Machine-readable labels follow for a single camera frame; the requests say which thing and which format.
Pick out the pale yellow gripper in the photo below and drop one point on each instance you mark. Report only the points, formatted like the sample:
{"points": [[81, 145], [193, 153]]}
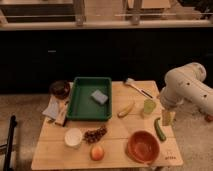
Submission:
{"points": [[167, 117]]}

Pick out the yellow banana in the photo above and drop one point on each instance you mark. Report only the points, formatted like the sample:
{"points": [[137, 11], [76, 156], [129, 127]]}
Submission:
{"points": [[126, 110]]}

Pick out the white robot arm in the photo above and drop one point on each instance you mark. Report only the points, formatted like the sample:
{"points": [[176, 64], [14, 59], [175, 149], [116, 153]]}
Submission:
{"points": [[186, 82]]}

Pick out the red bowl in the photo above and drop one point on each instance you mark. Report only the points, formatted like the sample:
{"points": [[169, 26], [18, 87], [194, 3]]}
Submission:
{"points": [[142, 147]]}

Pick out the dark brown bowl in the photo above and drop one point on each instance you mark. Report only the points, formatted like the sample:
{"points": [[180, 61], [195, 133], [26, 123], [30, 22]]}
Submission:
{"points": [[60, 89]]}

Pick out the green cucumber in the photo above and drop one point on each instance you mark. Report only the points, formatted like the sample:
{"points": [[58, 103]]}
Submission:
{"points": [[158, 130]]}

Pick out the light green cup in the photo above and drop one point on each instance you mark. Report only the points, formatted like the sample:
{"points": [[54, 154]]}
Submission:
{"points": [[149, 106]]}

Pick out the blue-grey sponge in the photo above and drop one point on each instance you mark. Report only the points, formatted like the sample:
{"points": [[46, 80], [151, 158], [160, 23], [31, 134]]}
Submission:
{"points": [[99, 97]]}

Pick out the bunch of dark grapes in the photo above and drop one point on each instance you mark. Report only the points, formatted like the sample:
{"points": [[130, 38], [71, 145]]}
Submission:
{"points": [[93, 136]]}

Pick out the orange apple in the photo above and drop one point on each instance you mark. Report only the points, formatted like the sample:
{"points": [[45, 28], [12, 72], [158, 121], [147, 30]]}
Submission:
{"points": [[97, 153]]}

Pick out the green plastic tray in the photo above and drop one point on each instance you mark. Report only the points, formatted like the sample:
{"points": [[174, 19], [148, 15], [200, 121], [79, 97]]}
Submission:
{"points": [[83, 106]]}

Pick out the white cup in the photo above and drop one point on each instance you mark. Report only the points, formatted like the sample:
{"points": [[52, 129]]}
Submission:
{"points": [[73, 137]]}

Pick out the wooden block tool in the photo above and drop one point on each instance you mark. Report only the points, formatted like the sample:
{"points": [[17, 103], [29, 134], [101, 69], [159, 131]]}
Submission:
{"points": [[61, 117]]}

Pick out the grey folded cloth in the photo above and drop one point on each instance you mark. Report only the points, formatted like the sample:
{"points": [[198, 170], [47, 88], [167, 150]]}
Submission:
{"points": [[52, 109]]}

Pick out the black stand at left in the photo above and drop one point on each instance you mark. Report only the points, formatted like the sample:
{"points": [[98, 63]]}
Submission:
{"points": [[9, 144]]}

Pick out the dish brush with handle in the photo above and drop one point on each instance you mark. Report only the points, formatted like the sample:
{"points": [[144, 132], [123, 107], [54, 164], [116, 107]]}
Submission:
{"points": [[130, 82]]}

